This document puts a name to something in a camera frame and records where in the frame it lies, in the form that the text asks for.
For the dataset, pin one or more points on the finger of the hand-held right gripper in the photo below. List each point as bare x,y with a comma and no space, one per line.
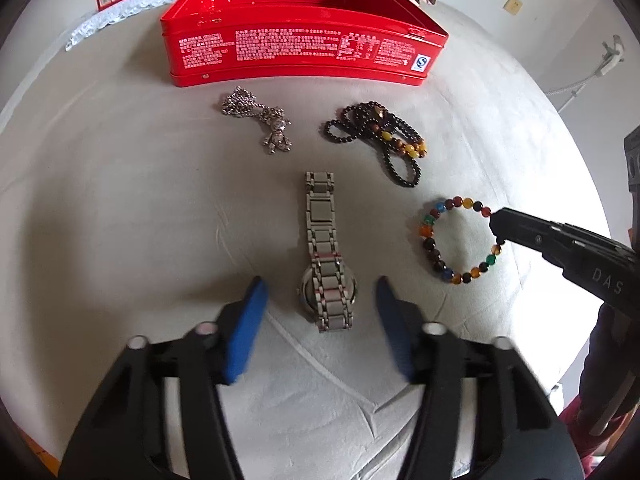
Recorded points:
530,222
530,242

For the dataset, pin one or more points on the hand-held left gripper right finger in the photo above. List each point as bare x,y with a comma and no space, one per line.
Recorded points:
397,340

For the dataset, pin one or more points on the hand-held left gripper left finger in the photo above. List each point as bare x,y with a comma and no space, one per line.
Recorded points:
245,340

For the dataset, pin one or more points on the silver metal wristwatch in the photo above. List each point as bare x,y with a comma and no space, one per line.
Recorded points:
322,210

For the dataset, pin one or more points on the large red tin box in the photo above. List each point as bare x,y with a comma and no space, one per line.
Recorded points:
300,57

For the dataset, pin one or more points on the person's right forearm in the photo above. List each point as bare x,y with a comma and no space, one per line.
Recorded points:
605,360

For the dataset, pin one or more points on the person's red garment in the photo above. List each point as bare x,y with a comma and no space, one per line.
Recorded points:
575,425

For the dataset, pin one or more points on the white lace cloth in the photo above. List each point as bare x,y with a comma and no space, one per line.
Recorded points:
115,12

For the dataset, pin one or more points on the beige wall socket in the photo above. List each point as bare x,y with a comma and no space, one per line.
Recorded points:
512,5

